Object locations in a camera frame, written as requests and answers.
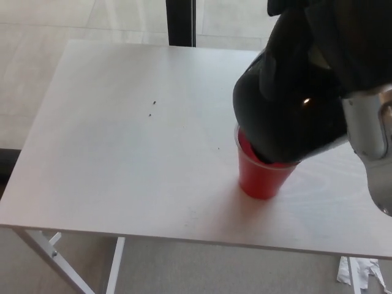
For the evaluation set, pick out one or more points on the crumpled white paper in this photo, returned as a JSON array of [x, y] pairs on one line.
[[370, 271]]

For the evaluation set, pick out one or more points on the red plastic cup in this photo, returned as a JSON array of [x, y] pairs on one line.
[[260, 183]]

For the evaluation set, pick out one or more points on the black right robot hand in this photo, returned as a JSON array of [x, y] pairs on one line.
[[361, 43]]

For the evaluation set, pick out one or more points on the white metal table leg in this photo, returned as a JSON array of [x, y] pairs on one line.
[[46, 254], [116, 266], [354, 277]]

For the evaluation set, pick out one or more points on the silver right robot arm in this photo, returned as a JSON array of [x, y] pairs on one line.
[[370, 137]]

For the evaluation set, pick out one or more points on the black vertical post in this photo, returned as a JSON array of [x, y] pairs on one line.
[[180, 23]]

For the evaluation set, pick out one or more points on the black electric kettle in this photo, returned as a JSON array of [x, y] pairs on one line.
[[275, 122]]

